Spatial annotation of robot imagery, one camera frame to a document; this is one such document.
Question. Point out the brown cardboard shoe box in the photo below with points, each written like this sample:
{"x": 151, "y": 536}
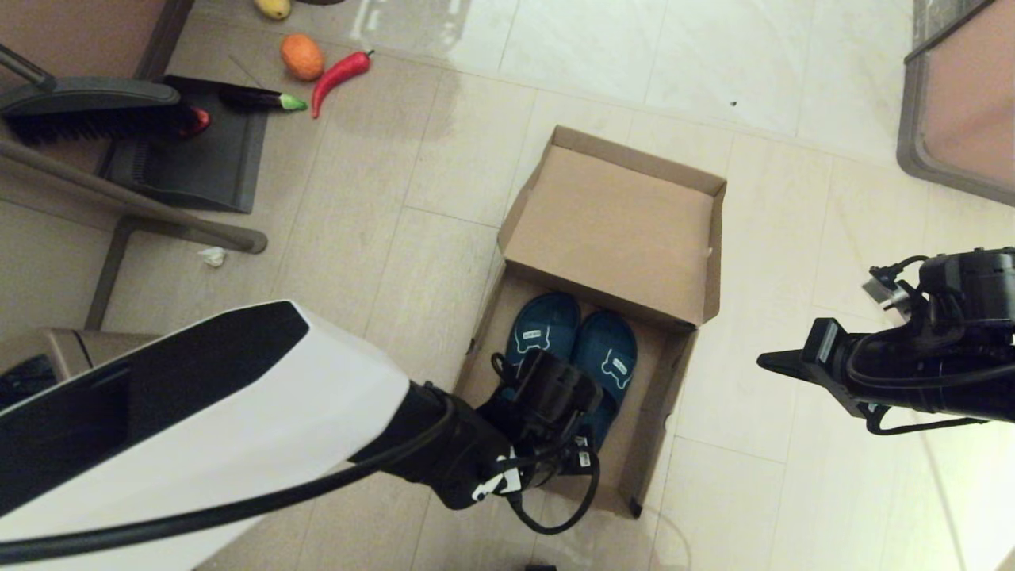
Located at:
{"x": 618, "y": 230}

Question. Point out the dark teal rubber slipper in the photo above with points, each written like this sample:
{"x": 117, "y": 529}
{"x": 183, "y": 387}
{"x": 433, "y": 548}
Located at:
{"x": 607, "y": 357}
{"x": 547, "y": 325}

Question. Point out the red toy chili pepper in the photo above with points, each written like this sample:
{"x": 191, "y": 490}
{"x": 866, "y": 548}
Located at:
{"x": 335, "y": 76}

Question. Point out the dark round bowl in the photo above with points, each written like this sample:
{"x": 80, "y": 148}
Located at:
{"x": 317, "y": 2}

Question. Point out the brown metal frame bar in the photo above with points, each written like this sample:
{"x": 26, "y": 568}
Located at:
{"x": 158, "y": 210}

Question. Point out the purple toy eggplant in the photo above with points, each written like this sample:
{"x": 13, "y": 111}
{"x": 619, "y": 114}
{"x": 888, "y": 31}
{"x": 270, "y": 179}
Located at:
{"x": 252, "y": 99}

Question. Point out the yellow toy fruit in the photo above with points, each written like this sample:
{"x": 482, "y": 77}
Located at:
{"x": 272, "y": 7}

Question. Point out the brown plastic trash bin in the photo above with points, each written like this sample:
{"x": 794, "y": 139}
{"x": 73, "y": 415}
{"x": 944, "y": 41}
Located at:
{"x": 103, "y": 357}

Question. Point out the orange toy fruit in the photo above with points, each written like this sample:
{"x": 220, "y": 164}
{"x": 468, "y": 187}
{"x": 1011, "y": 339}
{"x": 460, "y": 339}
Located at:
{"x": 301, "y": 57}

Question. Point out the dark gray dustpan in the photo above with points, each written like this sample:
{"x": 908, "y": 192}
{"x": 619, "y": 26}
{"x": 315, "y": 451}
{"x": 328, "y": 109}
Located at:
{"x": 206, "y": 166}

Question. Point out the crumpled white paper scrap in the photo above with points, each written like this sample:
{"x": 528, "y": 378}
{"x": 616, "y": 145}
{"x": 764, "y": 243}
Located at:
{"x": 212, "y": 256}

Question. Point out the dark gray broom brush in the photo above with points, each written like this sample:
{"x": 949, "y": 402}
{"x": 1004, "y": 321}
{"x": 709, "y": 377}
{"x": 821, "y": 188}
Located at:
{"x": 95, "y": 105}

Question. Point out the black trash bag liner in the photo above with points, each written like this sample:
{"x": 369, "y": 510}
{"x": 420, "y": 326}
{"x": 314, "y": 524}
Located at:
{"x": 20, "y": 385}

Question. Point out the red toy ball fruit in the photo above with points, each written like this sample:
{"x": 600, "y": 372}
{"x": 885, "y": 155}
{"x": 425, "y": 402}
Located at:
{"x": 198, "y": 121}

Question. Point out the brown table with gray rim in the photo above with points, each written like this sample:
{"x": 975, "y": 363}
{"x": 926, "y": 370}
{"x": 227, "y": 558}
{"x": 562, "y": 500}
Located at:
{"x": 967, "y": 111}

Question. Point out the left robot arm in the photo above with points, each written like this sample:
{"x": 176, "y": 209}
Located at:
{"x": 198, "y": 428}

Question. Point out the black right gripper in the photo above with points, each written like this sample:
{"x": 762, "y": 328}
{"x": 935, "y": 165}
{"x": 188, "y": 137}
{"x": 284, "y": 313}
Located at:
{"x": 848, "y": 373}

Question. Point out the brown table with dark rim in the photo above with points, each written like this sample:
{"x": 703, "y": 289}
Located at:
{"x": 79, "y": 32}

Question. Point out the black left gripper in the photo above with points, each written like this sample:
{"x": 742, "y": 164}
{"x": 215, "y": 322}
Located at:
{"x": 559, "y": 458}

